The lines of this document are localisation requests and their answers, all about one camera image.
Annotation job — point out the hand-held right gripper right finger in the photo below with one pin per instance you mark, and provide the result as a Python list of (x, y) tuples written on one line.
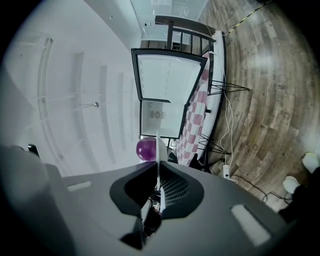
[(220, 212)]

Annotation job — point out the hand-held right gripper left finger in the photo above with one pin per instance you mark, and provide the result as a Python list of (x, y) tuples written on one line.
[(100, 212)]

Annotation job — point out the purple eggplant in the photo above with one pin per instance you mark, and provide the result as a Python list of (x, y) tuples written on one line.
[(146, 150)]

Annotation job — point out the small white fridge black frame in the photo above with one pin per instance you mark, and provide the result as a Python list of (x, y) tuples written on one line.
[(162, 80)]

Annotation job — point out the white power strip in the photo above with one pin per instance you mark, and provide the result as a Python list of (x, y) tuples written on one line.
[(226, 171)]

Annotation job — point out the person's white shoe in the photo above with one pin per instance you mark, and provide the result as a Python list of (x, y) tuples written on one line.
[(311, 162), (291, 184)]

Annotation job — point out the person's dark trouser leg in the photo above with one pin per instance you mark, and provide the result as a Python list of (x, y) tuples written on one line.
[(303, 200)]

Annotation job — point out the pink chequered tablecloth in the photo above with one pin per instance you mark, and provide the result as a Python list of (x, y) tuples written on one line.
[(195, 125)]

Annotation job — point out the ceiling sprinkler head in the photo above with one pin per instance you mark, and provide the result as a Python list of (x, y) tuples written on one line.
[(96, 105)]

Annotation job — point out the white table black hairpin legs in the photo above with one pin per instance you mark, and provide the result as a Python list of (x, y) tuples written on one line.
[(220, 75)]

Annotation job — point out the dark wooden slatted rack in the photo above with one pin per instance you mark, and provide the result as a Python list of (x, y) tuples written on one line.
[(185, 27)]

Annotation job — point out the yellow black striped floor tape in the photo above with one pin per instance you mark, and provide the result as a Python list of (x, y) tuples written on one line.
[(246, 18)]

